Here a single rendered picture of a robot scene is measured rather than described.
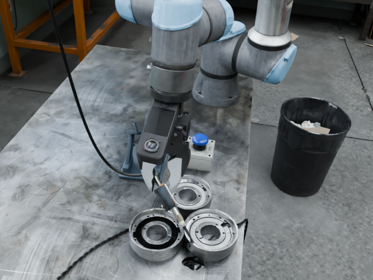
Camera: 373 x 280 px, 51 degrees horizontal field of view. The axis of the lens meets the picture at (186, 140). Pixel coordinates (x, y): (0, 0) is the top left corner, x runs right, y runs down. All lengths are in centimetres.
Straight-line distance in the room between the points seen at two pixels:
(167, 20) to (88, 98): 65
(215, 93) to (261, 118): 153
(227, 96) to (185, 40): 60
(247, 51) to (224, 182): 37
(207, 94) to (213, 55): 12
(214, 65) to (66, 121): 44
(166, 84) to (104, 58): 84
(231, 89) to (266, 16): 27
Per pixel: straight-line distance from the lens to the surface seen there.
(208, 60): 116
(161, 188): 74
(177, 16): 61
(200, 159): 93
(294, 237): 196
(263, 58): 108
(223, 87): 118
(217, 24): 70
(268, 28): 105
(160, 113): 65
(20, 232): 86
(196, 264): 77
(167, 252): 75
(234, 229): 80
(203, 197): 85
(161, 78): 64
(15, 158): 103
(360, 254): 202
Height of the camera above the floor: 143
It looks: 37 degrees down
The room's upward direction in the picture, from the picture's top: 5 degrees clockwise
